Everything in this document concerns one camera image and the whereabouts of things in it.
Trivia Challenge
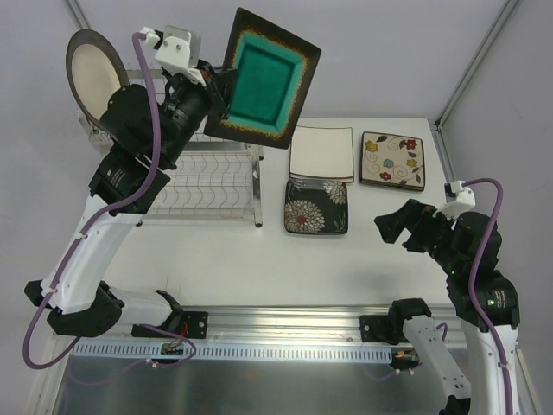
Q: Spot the dark square teal-centre plate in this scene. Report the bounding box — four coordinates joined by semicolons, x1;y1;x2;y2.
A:
204;8;321;150

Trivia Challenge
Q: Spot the round silver-rimmed cream plate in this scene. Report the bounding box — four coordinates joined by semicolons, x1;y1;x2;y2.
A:
66;29;130;130

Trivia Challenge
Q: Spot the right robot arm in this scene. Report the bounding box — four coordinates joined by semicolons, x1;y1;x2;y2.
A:
369;199;520;414

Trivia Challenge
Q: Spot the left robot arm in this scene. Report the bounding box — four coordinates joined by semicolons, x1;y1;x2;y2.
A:
24;61;238;338

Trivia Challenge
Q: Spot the stainless steel dish rack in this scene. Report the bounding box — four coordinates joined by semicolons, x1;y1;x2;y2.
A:
89;83;259;216

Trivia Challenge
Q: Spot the cream floral square plate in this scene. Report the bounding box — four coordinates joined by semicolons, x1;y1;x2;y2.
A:
359;131;426;192

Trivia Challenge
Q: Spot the black chrysanthemum square plate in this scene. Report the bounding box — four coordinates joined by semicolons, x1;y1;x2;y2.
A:
283;179;349;235

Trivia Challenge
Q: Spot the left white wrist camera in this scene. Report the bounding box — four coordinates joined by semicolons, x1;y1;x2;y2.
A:
140;25;206;86

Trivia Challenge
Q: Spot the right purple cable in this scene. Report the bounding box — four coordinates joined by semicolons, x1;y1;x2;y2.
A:
362;176;515;415

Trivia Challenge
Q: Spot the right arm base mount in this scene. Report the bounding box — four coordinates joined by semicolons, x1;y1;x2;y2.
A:
359;315;406;346

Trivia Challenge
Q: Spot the aluminium frame rail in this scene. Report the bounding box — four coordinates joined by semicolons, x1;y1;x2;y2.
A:
51;302;519;349

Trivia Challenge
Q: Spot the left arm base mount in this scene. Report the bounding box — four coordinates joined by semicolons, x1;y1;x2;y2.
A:
179;310;209;340

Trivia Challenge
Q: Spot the white slotted cable duct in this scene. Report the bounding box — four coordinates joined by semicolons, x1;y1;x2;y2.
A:
72;341;392;364

